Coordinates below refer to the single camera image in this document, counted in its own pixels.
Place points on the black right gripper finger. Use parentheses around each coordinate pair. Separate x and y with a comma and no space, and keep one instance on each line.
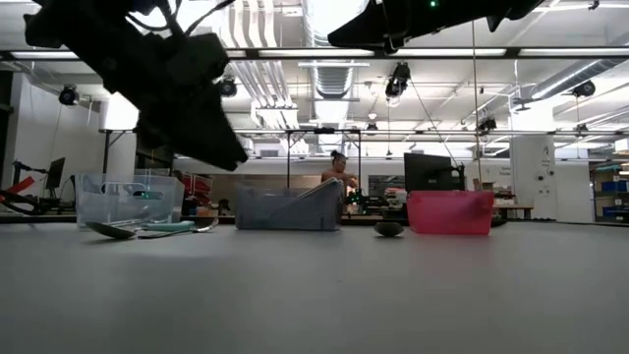
(363,29)

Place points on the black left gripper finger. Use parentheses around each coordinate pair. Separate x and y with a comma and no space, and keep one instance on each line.
(206,137)

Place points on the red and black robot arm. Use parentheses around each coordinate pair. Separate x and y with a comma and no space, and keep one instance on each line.
(22,186)

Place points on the black beam with light strips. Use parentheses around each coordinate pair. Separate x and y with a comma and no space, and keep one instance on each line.
(442,52)

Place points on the dark grey plastic bin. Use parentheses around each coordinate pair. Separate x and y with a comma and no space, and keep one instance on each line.
(260,211)

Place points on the clear plastic bin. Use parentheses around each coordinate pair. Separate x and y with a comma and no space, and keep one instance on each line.
(113,211)

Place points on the person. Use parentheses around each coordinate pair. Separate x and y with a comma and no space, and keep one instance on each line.
(339,176)

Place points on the large black monitor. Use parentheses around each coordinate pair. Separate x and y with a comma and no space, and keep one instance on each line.
(425,172)

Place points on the small black monitor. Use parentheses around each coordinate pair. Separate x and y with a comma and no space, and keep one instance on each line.
(55,172)

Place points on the grey table mat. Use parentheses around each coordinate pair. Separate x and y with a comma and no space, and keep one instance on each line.
(245,305)

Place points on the cardboard box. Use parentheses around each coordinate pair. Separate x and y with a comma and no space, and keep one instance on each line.
(484,186)

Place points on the red plastic bin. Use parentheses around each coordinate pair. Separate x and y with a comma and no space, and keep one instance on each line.
(442,214)

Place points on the shelf with blue bins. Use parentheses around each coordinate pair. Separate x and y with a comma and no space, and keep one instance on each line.
(611,187)

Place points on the black hanging camera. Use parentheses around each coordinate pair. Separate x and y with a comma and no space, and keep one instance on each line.
(398,81)
(585,88)
(232,89)
(69,96)
(486,124)

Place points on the silver ventilation duct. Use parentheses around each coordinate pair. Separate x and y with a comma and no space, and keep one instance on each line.
(334,81)

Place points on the black metal workbench frame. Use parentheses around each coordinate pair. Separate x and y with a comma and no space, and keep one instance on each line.
(106,147)

